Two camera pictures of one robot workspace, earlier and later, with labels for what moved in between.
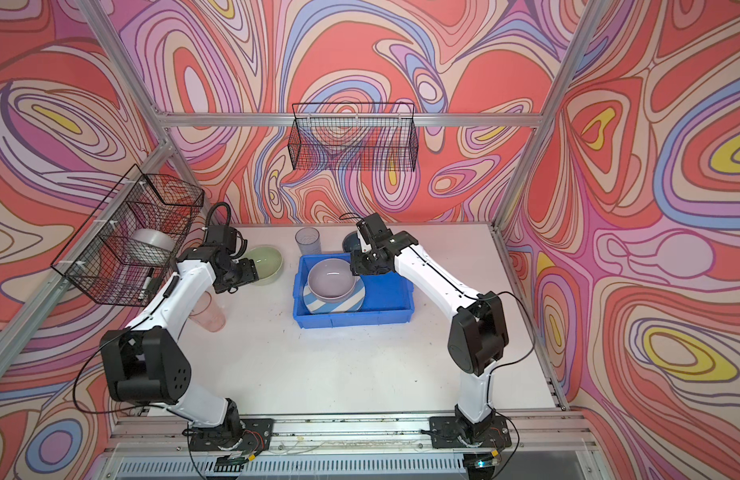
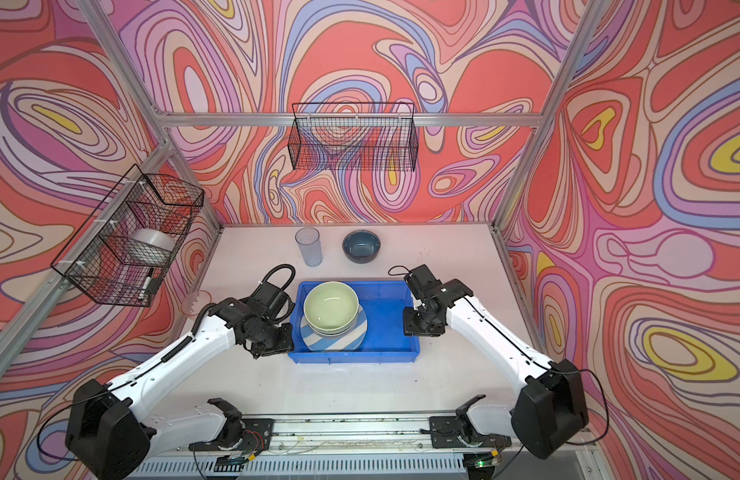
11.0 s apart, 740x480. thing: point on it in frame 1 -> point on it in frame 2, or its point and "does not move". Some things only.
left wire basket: x=124 y=250 does not move
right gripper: x=358 y=267 -> x=410 y=326
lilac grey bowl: x=331 y=280 -> x=335 y=332
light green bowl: x=268 y=263 -> x=331 y=306
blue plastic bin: x=388 y=298 -> x=383 y=303
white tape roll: x=151 y=246 does not move
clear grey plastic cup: x=308 y=239 does not move
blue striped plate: x=347 y=304 -> x=340 y=342
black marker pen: x=146 y=284 does not move
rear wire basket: x=354 y=137 does not move
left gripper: x=248 y=273 -> x=286 y=345
